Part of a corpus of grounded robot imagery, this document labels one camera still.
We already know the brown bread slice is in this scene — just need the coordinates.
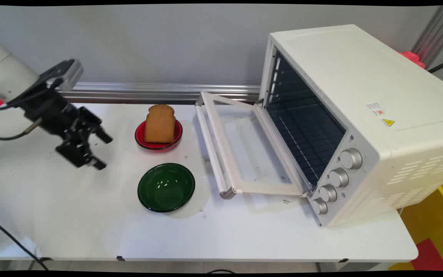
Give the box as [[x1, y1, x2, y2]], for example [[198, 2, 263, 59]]
[[144, 104, 177, 144]]

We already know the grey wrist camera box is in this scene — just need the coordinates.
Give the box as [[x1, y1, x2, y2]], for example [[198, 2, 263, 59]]
[[47, 58, 84, 92]]

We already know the red plastic bracket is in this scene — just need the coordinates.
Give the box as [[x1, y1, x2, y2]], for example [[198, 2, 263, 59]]
[[397, 51, 426, 69]]

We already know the metal oven rack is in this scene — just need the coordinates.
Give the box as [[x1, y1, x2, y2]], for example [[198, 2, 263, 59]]
[[266, 96, 346, 185]]

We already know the white label sticker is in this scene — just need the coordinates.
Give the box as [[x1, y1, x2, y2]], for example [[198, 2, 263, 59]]
[[366, 102, 385, 116]]

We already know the silver oven knob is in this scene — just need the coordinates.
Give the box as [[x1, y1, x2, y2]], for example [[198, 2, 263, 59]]
[[319, 184, 338, 203], [311, 198, 328, 215], [328, 168, 350, 188], [340, 148, 363, 170]]

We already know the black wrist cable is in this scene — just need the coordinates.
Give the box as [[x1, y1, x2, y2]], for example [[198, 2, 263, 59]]
[[0, 79, 64, 141]]

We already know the red bowl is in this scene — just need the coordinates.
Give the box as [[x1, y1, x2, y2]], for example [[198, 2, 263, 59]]
[[135, 119, 183, 151]]

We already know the red floor mat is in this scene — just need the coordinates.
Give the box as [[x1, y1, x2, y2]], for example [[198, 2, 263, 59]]
[[411, 238, 443, 271]]

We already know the thin black cable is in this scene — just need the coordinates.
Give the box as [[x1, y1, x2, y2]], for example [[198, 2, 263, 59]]
[[427, 57, 443, 73]]

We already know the yellow floor mat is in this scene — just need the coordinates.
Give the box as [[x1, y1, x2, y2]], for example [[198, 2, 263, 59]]
[[389, 176, 443, 271]]

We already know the aluminium post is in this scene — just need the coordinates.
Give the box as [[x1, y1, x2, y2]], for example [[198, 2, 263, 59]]
[[412, 5, 443, 70]]

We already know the aluminium rail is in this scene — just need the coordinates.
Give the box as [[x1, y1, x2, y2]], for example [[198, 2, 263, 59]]
[[58, 82, 261, 102]]

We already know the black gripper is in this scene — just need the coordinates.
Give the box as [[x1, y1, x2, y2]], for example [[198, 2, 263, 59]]
[[23, 92, 113, 170]]

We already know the white glass oven door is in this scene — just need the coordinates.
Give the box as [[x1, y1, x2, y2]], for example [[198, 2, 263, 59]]
[[195, 91, 314, 200]]

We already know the white toaster oven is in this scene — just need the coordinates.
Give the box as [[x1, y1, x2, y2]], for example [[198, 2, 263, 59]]
[[259, 24, 443, 227]]

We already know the green bowl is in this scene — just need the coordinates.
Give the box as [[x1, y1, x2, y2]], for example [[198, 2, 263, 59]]
[[137, 163, 196, 213]]

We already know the black floor cable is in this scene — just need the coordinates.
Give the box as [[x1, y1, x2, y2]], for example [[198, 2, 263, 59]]
[[0, 215, 49, 270]]

